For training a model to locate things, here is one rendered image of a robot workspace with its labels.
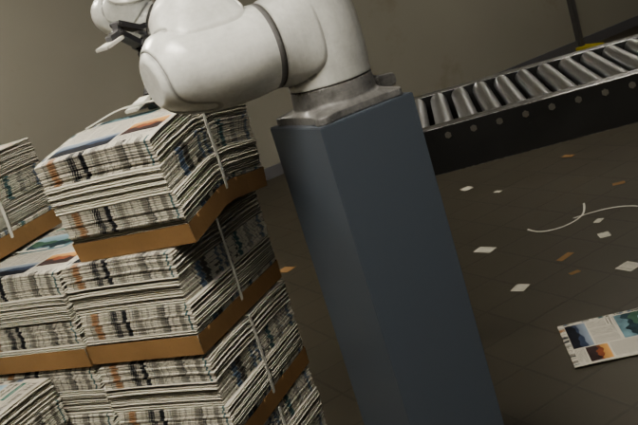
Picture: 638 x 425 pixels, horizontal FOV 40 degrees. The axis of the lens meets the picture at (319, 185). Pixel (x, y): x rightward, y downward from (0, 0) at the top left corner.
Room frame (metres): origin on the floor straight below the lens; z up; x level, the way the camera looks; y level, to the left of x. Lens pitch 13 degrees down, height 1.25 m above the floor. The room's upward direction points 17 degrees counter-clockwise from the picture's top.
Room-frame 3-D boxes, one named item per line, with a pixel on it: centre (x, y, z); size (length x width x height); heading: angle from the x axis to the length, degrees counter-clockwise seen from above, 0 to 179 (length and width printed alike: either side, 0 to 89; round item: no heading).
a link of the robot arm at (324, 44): (1.60, -0.07, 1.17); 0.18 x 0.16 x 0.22; 113
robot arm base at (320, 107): (1.61, -0.09, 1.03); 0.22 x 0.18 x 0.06; 116
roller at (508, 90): (2.38, -0.58, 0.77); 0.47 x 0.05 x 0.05; 171
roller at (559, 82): (2.36, -0.71, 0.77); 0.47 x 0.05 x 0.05; 171
